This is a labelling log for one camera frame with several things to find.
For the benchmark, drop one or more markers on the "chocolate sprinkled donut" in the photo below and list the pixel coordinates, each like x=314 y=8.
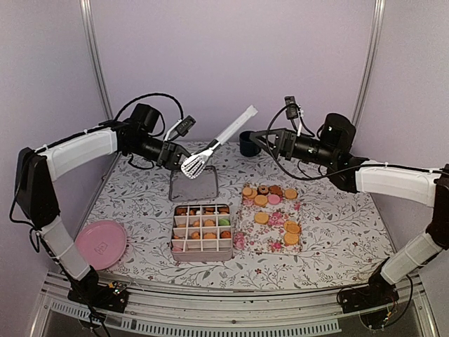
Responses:
x=263 y=190

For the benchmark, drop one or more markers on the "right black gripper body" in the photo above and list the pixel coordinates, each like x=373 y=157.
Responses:
x=323 y=156

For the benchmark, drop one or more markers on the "metal tin lid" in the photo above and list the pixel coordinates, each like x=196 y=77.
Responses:
x=204 y=187

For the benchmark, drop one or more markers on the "white handled food tongs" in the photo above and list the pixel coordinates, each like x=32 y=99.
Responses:
x=193 y=165

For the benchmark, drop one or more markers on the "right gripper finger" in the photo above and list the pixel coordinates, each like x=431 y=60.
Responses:
x=269 y=144
x=265 y=133

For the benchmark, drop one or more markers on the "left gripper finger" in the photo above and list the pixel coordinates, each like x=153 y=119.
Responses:
x=176 y=165
x=181 y=151

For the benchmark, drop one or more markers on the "floral rectangular tray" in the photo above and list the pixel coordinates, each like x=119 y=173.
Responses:
x=260 y=226

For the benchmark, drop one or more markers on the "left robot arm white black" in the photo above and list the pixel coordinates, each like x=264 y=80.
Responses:
x=38 y=169

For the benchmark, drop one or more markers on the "dark blue mug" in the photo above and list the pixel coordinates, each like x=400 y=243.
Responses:
x=247 y=147

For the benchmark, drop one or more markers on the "aluminium corner post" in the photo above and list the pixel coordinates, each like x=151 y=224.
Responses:
x=93 y=51
x=369 y=65

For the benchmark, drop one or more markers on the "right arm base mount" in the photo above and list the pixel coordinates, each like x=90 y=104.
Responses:
x=353 y=299

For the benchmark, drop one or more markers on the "green sandwich cookie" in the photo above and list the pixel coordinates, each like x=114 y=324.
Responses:
x=224 y=222

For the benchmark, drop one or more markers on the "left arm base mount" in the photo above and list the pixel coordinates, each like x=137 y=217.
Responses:
x=112 y=297

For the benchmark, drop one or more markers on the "aluminium front rail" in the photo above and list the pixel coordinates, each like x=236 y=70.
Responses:
x=160 y=309

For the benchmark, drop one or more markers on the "left aluminium corner post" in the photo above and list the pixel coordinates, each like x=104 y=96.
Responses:
x=93 y=51

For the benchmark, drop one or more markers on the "brown flower cookie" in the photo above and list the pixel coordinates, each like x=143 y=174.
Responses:
x=275 y=189

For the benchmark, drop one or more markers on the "pink round plate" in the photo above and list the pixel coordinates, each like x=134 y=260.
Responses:
x=102 y=243

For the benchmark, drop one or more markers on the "metal cookie tin with dividers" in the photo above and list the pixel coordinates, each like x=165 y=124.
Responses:
x=196 y=229

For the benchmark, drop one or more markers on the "floral tablecloth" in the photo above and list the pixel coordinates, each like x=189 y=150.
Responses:
x=343 y=237

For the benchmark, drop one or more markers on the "right aluminium corner post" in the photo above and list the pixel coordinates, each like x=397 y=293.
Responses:
x=369 y=65

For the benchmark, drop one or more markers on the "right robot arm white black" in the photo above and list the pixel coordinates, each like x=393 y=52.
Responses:
x=348 y=173

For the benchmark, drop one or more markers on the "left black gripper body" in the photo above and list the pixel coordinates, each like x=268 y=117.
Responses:
x=163 y=157

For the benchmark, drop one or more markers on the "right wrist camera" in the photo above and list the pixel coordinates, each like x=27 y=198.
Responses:
x=294 y=114

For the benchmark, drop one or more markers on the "round embossed biscuit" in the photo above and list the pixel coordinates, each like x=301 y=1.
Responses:
x=291 y=239

